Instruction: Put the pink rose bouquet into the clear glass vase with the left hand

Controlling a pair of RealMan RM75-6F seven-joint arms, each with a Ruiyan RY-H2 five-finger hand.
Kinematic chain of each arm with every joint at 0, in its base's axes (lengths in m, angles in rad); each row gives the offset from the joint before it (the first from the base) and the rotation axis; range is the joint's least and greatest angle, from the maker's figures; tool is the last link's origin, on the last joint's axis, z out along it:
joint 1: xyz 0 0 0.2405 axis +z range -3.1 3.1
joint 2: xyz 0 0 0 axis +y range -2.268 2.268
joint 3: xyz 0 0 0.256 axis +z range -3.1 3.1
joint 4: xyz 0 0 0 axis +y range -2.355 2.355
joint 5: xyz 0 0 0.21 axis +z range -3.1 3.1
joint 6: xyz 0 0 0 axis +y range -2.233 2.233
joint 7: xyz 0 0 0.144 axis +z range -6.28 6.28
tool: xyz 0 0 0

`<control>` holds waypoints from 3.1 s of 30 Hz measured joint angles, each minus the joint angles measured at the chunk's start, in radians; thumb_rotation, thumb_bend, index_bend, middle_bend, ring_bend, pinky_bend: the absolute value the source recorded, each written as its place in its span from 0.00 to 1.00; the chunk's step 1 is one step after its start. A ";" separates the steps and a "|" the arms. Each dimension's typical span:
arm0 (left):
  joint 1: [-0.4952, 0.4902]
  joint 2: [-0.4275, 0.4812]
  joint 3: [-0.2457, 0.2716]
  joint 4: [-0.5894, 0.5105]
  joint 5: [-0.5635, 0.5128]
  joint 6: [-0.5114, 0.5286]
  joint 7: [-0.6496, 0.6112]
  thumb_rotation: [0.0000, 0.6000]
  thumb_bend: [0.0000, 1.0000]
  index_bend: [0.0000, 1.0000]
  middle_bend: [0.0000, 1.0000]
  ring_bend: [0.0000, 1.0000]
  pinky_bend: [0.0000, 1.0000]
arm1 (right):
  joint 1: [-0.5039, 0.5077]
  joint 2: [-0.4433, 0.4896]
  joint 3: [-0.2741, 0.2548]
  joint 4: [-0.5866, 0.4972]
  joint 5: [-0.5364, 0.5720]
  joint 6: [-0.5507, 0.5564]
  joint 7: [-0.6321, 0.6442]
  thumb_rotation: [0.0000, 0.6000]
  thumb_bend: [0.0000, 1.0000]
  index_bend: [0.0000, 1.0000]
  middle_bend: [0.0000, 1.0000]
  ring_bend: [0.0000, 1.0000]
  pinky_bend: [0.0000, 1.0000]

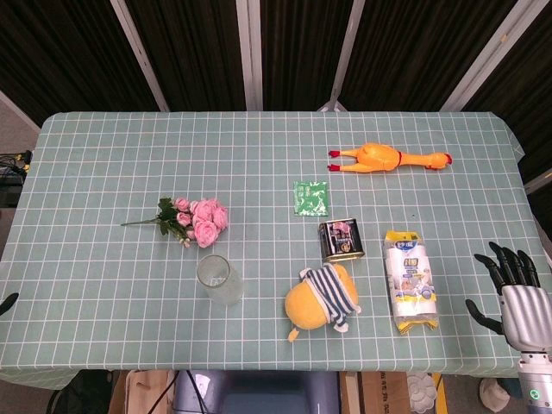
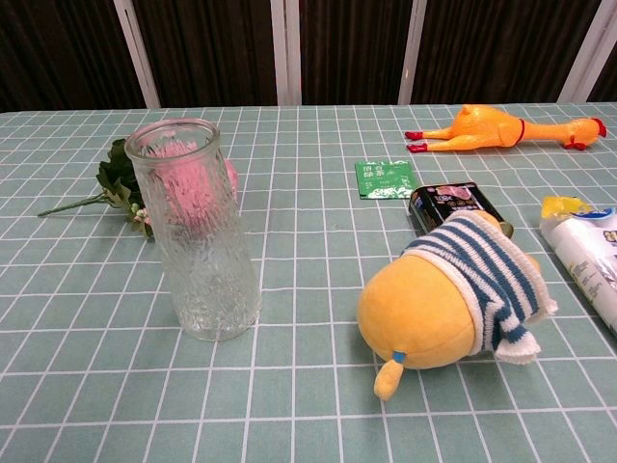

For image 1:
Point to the black and silver right hand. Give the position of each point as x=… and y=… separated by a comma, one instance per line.
x=526, y=315

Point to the black and silver left hand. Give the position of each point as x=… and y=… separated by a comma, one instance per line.
x=6, y=302

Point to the pink rose bouquet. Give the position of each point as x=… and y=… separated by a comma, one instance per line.
x=207, y=222

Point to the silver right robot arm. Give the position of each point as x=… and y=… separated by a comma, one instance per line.
x=537, y=384

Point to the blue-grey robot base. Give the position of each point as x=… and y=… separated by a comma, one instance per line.
x=259, y=392

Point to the green grid-patterned table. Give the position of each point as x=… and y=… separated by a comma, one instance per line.
x=129, y=151

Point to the clear glass cup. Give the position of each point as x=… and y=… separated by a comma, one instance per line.
x=222, y=284

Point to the black bag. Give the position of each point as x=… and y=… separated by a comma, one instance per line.
x=82, y=394

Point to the yellow pack of white rolls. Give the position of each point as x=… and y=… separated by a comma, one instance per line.
x=412, y=280

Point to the light wooden board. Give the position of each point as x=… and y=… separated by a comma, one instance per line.
x=142, y=392

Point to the brown cardboard box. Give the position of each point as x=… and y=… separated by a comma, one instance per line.
x=384, y=394

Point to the black tin can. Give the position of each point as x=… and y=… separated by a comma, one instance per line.
x=340, y=239

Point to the yellow plush toy striped shirt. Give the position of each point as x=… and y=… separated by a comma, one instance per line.
x=310, y=306

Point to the orange rubber chicken toy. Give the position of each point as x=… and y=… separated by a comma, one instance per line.
x=377, y=157

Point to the green sachet packet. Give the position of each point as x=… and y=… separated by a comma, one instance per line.
x=310, y=197

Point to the black pleated curtain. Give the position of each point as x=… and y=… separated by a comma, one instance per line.
x=198, y=52

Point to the white frame post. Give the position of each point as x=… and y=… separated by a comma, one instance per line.
x=539, y=181
x=140, y=56
x=251, y=56
x=487, y=60
x=345, y=56

